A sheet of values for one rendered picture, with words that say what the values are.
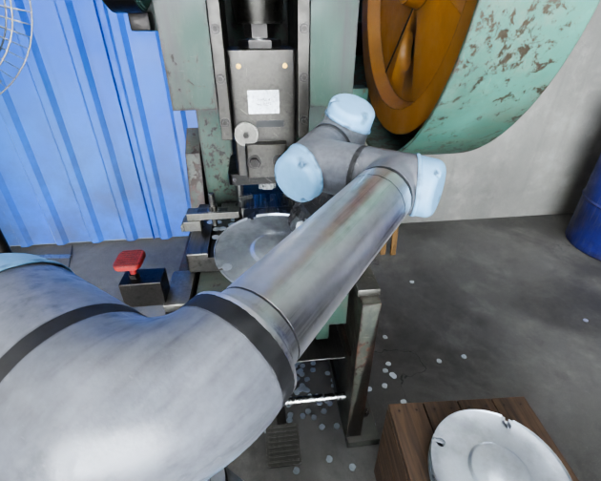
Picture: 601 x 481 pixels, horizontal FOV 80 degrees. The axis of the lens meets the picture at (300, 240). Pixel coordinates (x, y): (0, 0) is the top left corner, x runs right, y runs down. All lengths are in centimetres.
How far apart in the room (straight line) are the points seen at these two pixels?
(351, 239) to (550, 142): 264
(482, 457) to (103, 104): 215
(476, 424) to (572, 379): 87
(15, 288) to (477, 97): 67
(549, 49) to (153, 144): 191
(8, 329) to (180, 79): 66
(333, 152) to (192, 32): 44
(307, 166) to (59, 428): 37
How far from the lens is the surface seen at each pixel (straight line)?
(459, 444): 103
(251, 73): 87
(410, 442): 104
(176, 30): 83
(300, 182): 49
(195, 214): 106
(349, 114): 56
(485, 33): 65
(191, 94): 84
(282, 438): 122
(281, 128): 90
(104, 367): 21
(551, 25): 70
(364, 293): 94
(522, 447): 109
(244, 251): 81
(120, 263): 90
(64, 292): 27
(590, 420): 178
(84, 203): 247
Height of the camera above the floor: 123
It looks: 32 degrees down
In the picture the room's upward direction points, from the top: straight up
